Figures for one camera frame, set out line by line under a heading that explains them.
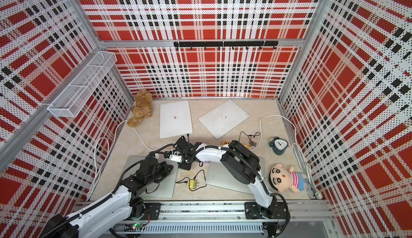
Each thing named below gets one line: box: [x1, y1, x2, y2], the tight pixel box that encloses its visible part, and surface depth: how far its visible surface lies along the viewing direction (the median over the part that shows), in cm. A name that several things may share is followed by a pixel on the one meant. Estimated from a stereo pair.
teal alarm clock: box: [268, 136, 290, 156], surface depth 94 cm
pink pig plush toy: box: [268, 164, 309, 195], surface depth 77 cm
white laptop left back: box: [159, 100, 194, 139], surface depth 110 cm
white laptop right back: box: [198, 99, 250, 140], surface depth 111 cm
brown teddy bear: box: [127, 88, 153, 128], surface depth 110 cm
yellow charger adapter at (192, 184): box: [186, 179, 200, 190], surface depth 81 cm
